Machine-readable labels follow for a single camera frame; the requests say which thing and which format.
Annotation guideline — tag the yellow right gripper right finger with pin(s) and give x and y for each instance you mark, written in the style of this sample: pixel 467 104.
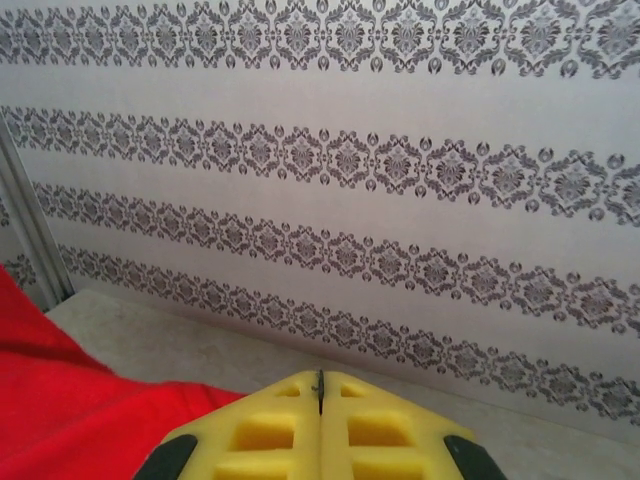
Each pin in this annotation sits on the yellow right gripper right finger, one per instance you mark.
pixel 375 450

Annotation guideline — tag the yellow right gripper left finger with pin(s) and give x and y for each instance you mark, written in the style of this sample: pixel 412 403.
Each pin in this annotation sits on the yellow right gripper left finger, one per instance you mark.
pixel 270 450

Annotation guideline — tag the red t-shirt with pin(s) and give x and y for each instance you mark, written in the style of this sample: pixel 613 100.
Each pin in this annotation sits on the red t-shirt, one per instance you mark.
pixel 60 400

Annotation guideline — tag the aluminium frame post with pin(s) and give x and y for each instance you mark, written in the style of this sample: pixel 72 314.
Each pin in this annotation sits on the aluminium frame post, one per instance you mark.
pixel 36 240

